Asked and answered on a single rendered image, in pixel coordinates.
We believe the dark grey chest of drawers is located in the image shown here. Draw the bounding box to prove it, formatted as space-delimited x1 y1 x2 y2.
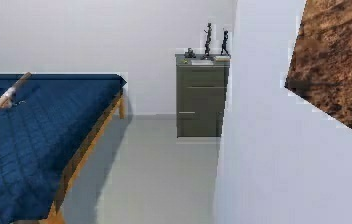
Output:
175 53 232 139

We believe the tall black figurine statue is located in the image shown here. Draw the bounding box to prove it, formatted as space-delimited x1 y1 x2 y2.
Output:
203 22 214 58

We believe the small black figurine statue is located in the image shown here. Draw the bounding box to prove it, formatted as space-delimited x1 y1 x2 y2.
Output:
220 29 231 57

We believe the brown wooden baseball bat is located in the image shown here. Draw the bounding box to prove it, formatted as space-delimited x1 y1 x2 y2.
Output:
0 71 33 121

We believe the blue bed with wooden frame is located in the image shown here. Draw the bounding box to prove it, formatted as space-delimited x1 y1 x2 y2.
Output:
0 73 128 224

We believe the brown framed wall picture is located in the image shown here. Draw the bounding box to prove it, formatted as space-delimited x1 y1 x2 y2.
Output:
284 0 352 139

